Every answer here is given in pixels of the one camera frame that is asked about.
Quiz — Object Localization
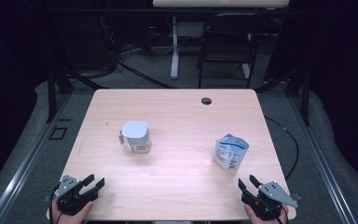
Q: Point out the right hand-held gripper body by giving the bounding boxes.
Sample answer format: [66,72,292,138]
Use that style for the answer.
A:
[241,180,299,221]

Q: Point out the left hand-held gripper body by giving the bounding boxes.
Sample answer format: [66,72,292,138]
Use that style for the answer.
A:
[55,174,100,217]

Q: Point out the white and blue pouch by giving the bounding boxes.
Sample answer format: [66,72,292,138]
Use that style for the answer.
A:
[211,133,251,173]

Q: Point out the clear container with grey lid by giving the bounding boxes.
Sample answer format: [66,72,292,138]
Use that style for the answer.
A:
[118,119,153,155]

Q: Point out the person's left hand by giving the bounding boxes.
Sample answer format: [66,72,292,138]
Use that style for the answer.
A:
[51,198,94,224]

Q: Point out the person's right hand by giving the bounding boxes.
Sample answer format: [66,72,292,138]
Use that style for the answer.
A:
[244,203,290,224]

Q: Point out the black metal stand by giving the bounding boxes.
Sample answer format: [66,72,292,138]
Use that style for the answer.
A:
[254,65,312,127]
[45,65,107,124]

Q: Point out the black folding chair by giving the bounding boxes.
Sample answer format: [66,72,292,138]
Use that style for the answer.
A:
[197,12,270,90]

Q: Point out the white desk with white legs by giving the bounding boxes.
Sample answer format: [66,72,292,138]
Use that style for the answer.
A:
[151,0,290,80]

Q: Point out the right hand-held gripper cable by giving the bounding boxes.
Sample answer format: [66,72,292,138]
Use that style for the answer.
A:
[259,199,290,224]

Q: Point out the hand-held gripper cable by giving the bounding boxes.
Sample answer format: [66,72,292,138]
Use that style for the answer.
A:
[259,199,290,224]
[48,182,63,224]

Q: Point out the left hand-held gripper cable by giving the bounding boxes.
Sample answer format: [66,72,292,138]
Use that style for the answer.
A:
[48,182,63,224]

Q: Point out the aluminium floor rail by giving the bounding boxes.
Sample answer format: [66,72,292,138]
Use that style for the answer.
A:
[0,92,73,224]
[288,95,358,224]

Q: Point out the thin black floor cable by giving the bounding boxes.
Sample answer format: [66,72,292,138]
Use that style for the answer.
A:
[263,115,300,181]

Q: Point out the thick black floor cable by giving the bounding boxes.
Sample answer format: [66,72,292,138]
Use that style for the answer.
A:
[114,59,176,91]

